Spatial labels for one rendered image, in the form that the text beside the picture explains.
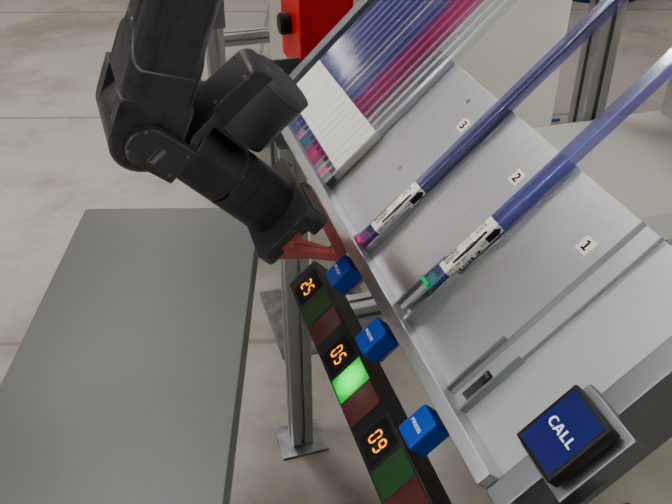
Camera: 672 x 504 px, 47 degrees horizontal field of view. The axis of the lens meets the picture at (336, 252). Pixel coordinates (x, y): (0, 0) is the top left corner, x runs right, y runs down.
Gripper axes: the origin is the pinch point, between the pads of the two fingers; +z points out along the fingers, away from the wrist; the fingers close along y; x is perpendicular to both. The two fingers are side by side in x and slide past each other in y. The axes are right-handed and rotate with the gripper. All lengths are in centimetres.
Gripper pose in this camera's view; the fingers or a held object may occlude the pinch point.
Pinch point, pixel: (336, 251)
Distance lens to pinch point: 76.5
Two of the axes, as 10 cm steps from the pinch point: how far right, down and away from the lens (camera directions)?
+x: -6.9, 6.8, 2.3
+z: 6.6, 4.7, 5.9
